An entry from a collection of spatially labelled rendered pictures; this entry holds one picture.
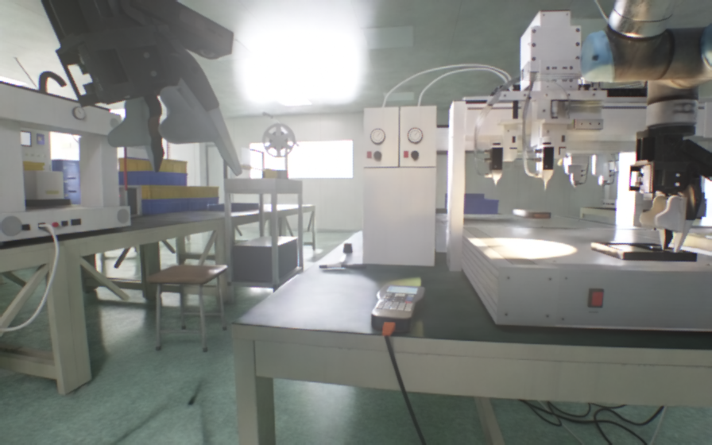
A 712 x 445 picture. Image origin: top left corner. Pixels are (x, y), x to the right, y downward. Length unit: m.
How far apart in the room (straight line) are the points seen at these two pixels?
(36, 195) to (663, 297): 2.34
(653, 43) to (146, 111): 0.67
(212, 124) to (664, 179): 0.71
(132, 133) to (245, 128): 8.68
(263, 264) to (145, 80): 2.74
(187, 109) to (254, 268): 2.77
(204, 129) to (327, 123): 8.06
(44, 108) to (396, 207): 1.65
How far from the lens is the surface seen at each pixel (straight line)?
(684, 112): 0.80
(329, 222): 8.26
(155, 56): 0.38
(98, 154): 2.31
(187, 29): 0.42
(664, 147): 0.80
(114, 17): 0.39
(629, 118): 1.15
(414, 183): 1.04
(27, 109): 2.03
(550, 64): 0.97
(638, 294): 0.68
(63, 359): 2.14
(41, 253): 1.98
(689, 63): 0.71
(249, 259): 3.09
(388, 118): 1.06
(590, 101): 0.99
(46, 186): 2.27
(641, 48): 0.66
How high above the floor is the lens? 0.97
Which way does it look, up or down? 5 degrees down
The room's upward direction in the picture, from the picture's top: straight up
